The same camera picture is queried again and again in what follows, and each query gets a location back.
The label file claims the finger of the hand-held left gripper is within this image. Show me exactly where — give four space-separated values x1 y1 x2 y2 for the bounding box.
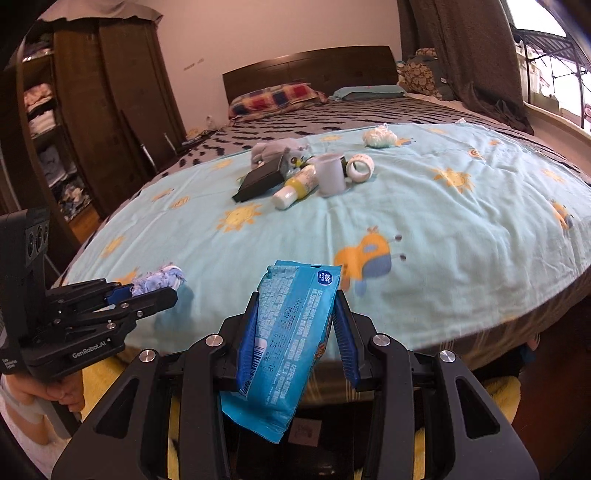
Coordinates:
46 279 136 311
54 287 179 343

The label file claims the light blue sun-print blanket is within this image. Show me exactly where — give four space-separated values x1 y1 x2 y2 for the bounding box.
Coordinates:
51 122 591 361

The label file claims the stack of folded clothes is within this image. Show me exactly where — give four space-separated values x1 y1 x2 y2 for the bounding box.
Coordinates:
21 32 89 217

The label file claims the yellow fuzzy basket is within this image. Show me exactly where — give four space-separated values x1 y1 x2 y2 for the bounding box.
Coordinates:
81 355 522 480

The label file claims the teal pillow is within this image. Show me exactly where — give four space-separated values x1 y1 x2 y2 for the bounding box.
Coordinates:
329 85 408 102

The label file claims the blue snack packet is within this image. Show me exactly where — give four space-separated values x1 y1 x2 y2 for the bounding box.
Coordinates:
221 261 343 445

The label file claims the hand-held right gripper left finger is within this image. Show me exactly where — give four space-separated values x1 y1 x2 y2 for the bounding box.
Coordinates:
51 291 260 480

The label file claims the dark wooden headboard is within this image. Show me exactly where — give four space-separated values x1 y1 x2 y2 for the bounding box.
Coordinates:
222 45 400 104

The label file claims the plaid pillow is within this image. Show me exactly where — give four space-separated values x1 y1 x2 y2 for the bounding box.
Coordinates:
228 82 329 120

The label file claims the white plastic cup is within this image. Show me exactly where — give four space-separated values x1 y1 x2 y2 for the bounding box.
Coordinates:
308 154 347 197

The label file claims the patterned bag by curtain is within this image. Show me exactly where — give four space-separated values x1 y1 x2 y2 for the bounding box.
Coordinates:
398 47 445 99

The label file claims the window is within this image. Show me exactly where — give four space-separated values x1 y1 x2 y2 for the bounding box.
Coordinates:
505 0 591 134

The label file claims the white tape roll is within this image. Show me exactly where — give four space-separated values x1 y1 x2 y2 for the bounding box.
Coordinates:
345 154 376 182

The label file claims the black metal window rack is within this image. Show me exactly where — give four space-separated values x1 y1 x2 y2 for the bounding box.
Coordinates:
512 25 591 134

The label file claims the metal tube frame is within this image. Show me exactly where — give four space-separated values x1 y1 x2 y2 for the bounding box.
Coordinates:
139 131 178 169

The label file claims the black box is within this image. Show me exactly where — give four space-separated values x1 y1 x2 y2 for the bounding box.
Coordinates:
232 154 285 204

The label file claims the blue white tissue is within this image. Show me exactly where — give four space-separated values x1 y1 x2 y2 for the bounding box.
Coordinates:
130 264 186 297

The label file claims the white bottle yellow label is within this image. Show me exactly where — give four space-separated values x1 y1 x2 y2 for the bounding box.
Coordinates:
271 165 319 210

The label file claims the grey black patterned bedspread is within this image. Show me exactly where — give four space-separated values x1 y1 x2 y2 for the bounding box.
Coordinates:
152 95 573 181

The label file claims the dark wooden wardrobe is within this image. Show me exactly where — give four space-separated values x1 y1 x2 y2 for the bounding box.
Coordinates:
0 14 185 232

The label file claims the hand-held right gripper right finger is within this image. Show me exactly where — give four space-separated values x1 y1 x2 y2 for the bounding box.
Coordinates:
332 288 541 480

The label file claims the person's left hand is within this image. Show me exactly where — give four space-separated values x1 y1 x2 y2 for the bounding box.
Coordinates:
11 368 87 415

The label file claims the dark brown curtain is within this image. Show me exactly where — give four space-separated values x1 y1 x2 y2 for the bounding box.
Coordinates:
397 0 536 136

